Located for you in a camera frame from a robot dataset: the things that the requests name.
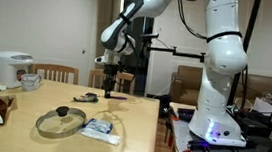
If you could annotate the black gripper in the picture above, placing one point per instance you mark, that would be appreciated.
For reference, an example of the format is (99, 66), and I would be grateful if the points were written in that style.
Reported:
(110, 72)

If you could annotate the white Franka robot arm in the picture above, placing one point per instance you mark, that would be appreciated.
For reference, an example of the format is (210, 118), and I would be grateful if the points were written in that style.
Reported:
(213, 103)

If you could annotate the glass pot lid black knob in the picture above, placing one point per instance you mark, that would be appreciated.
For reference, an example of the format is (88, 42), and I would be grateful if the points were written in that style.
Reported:
(62, 110)

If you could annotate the pink box with black panel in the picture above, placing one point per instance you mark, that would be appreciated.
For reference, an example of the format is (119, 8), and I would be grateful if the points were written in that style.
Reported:
(91, 94)

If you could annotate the wooden slat chair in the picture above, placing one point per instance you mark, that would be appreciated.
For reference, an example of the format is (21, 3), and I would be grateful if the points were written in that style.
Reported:
(127, 77)
(56, 67)

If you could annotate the dark blue snack wrapper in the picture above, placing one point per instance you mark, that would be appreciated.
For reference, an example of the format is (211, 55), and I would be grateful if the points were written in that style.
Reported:
(82, 98)

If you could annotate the white blue plastic packet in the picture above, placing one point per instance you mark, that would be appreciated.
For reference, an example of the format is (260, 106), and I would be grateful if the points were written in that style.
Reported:
(98, 125)

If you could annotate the clear plastic packet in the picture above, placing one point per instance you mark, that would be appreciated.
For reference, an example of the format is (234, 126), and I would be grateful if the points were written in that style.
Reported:
(103, 137)

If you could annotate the brown sofa chair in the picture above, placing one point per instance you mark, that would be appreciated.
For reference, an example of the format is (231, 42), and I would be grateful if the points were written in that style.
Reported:
(262, 85)
(187, 81)

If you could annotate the black controller box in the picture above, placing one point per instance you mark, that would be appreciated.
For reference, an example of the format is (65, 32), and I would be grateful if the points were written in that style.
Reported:
(255, 126)

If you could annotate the white paper sheet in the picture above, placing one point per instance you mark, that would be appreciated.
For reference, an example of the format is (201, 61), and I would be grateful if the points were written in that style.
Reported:
(263, 106)

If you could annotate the black stand pole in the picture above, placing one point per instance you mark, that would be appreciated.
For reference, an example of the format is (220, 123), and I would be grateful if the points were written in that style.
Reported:
(253, 17)

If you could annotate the small dark wall hook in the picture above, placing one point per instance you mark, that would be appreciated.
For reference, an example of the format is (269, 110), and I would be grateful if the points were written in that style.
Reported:
(83, 51)

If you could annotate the black stand camera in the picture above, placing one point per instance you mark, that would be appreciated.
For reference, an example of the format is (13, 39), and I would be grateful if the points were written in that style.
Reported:
(149, 36)

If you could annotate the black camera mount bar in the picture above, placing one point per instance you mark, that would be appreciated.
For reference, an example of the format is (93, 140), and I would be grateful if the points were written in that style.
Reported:
(185, 54)

